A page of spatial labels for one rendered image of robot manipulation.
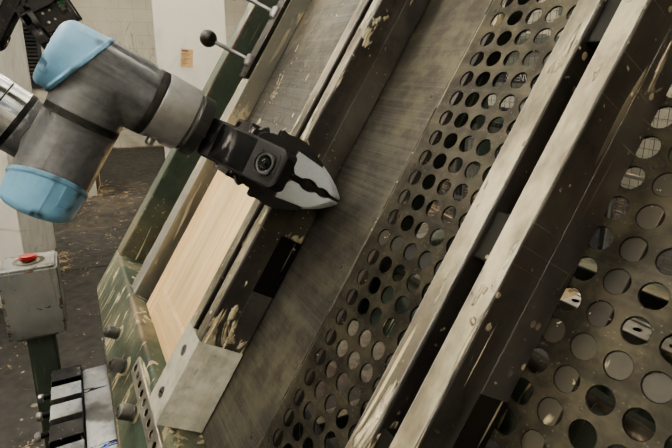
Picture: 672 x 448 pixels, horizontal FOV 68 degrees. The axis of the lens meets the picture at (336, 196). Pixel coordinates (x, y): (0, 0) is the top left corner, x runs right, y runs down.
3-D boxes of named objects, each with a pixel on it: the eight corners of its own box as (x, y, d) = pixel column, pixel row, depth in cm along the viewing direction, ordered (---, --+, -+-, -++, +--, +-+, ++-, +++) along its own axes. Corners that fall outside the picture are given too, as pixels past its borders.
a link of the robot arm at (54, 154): (69, 208, 60) (112, 127, 60) (75, 236, 50) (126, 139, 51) (-5, 181, 55) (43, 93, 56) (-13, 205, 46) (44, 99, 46)
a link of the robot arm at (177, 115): (177, 73, 51) (139, 143, 51) (216, 96, 54) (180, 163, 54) (165, 72, 58) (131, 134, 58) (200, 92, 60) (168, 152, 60)
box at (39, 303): (13, 323, 126) (1, 257, 122) (67, 313, 132) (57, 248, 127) (9, 346, 116) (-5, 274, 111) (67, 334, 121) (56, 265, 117)
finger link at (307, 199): (322, 193, 70) (268, 164, 66) (341, 203, 65) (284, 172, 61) (311, 212, 70) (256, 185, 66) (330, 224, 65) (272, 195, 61)
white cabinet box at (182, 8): (169, 202, 511) (149, -13, 458) (226, 197, 530) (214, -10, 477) (171, 219, 456) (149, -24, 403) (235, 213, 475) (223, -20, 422)
